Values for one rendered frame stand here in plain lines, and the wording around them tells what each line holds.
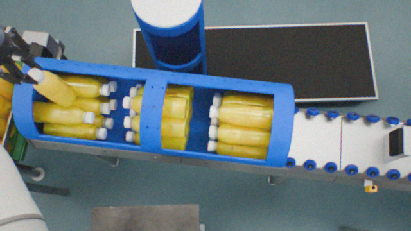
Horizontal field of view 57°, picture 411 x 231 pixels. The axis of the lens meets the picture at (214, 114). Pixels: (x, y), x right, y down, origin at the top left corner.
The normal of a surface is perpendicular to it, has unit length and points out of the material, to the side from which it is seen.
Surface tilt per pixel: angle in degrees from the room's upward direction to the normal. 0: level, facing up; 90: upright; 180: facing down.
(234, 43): 0
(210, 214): 0
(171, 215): 5
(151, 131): 41
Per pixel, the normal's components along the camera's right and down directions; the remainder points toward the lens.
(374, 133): 0.00, -0.25
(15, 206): 0.47, -0.76
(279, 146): -0.08, 0.44
